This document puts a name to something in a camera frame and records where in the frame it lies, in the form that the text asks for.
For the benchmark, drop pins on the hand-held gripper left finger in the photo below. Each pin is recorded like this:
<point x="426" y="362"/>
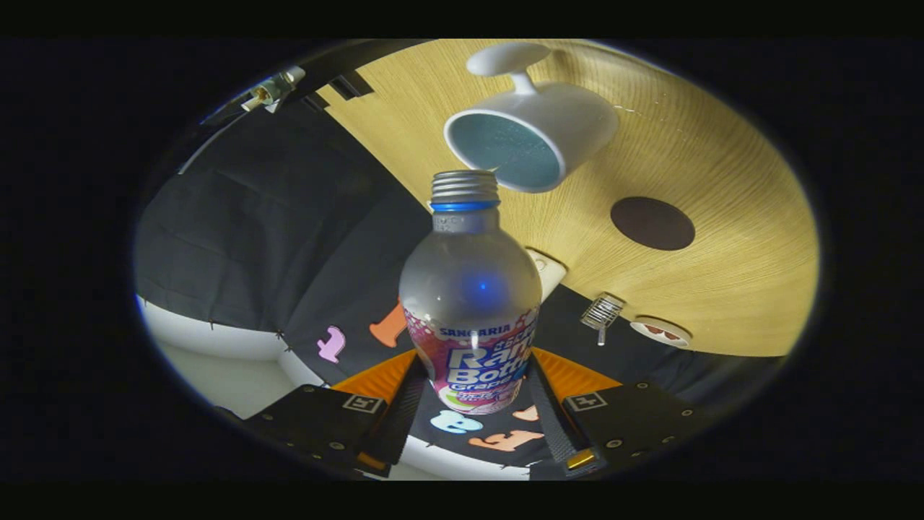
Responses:
<point x="404" y="419"/>

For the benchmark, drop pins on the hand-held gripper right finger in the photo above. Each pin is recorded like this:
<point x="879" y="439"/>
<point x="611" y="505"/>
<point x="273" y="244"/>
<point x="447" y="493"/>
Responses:
<point x="552" y="426"/>

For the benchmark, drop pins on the silver juice bottle pink label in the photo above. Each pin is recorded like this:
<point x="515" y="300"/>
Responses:
<point x="469" y="289"/>

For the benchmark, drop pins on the dark brown round coaster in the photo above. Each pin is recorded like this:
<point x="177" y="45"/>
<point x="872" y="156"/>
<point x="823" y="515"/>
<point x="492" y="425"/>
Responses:
<point x="652" y="223"/>

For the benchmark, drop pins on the white cup blue inside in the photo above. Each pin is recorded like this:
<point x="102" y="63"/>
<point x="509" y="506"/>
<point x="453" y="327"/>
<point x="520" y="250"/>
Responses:
<point x="563" y="115"/>

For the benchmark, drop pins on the white round plate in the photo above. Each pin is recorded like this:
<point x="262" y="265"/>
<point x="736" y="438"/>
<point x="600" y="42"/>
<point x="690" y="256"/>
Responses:
<point x="660" y="342"/>

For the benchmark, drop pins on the red-brown food slices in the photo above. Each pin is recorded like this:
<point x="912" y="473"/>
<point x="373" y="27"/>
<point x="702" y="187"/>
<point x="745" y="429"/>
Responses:
<point x="658" y="332"/>

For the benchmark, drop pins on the white toaster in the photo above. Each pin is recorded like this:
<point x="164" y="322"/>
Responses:
<point x="550" y="271"/>

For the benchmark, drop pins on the wooden table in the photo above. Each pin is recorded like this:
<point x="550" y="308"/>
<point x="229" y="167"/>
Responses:
<point x="722" y="289"/>

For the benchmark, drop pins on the black backdrop cloth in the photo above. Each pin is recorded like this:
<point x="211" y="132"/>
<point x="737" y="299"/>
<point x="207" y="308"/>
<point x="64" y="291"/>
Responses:
<point x="253" y="238"/>

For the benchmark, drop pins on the black table clamp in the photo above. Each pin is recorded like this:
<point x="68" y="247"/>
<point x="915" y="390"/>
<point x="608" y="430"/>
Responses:
<point x="351" y="85"/>
<point x="314" y="102"/>

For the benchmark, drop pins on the white shelf with small items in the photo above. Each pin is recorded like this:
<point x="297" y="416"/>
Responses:
<point x="271" y="90"/>

